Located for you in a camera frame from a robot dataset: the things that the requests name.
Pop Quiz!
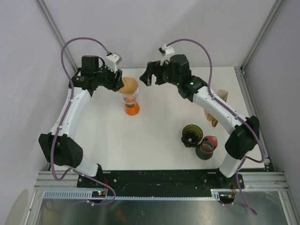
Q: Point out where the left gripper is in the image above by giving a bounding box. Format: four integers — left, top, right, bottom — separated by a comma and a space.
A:
94, 62, 124, 92

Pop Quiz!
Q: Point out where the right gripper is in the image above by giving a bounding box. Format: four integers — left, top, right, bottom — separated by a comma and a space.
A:
141, 58, 181, 86

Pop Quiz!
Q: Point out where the single brown coffee filter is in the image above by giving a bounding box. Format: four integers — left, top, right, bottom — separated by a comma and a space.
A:
119, 77, 138, 95

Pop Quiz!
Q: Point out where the dark green dripper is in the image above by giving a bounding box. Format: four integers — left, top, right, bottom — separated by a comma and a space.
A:
181, 124, 203, 148

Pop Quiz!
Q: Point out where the brown coffee filter stack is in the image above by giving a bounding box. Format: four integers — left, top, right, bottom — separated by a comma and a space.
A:
204, 89, 229, 127

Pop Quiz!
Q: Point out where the clear glass dripper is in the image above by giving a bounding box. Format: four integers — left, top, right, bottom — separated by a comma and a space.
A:
122, 89, 139, 108

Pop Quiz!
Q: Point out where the orange glass flask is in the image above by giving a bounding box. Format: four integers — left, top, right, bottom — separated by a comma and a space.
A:
125, 103, 140, 116

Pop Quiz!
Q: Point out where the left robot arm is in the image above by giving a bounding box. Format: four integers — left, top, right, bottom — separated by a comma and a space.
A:
38, 53, 124, 188

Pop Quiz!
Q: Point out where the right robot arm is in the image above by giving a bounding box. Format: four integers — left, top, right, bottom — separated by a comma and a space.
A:
140, 54, 260, 188

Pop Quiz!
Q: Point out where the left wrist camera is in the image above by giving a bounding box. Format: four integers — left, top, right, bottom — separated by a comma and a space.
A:
105, 53, 122, 73

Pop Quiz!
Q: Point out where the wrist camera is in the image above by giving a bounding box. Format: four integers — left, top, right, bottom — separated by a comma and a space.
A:
158, 45, 175, 66
105, 53, 122, 73

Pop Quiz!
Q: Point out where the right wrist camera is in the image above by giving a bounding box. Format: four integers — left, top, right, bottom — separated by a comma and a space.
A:
158, 45, 175, 66

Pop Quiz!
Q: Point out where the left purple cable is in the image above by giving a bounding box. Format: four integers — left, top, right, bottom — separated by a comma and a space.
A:
43, 37, 117, 211

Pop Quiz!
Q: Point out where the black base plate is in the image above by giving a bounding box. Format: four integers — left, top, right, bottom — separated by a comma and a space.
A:
76, 168, 245, 198

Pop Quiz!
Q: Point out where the left aluminium frame post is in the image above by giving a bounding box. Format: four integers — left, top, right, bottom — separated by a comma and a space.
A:
34, 0, 77, 71

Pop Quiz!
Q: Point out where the aluminium frame post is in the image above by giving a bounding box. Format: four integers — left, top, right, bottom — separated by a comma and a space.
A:
34, 0, 77, 71
240, 0, 286, 71

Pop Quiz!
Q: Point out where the grey cable duct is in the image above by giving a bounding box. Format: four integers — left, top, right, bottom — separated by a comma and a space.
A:
42, 189, 235, 201

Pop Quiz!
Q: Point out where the right aluminium frame post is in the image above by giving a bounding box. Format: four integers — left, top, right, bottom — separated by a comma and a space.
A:
240, 0, 286, 71

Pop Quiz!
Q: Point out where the aluminium rail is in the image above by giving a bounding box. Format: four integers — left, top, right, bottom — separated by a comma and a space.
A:
34, 171, 290, 191

